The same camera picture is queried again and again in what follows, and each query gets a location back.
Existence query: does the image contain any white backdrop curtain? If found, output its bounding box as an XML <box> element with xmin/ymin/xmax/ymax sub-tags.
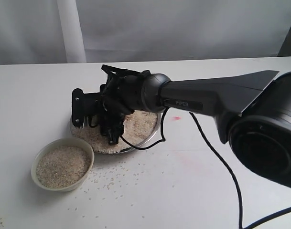
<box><xmin>0</xmin><ymin>0</ymin><xmax>291</xmax><ymax>64</ymax></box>

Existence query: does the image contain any white bowl of rice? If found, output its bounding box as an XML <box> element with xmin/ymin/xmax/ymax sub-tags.
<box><xmin>31</xmin><ymin>137</ymin><xmax>95</xmax><ymax>192</ymax></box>

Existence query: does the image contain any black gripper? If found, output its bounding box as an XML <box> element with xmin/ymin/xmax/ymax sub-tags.
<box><xmin>72</xmin><ymin>73</ymin><xmax>148</xmax><ymax>144</ymax></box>

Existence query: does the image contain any steel plate of rice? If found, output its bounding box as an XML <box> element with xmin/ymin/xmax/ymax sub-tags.
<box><xmin>70</xmin><ymin>111</ymin><xmax>162</xmax><ymax>154</ymax></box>

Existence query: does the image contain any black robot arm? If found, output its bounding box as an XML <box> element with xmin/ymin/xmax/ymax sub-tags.
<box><xmin>72</xmin><ymin>65</ymin><xmax>291</xmax><ymax>188</ymax></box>

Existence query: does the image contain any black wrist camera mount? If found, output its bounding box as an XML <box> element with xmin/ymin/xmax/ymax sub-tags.
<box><xmin>101</xmin><ymin>64</ymin><xmax>151</xmax><ymax>84</ymax></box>

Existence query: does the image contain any black cable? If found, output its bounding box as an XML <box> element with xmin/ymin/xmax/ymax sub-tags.
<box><xmin>87</xmin><ymin>107</ymin><xmax>291</xmax><ymax>229</ymax></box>

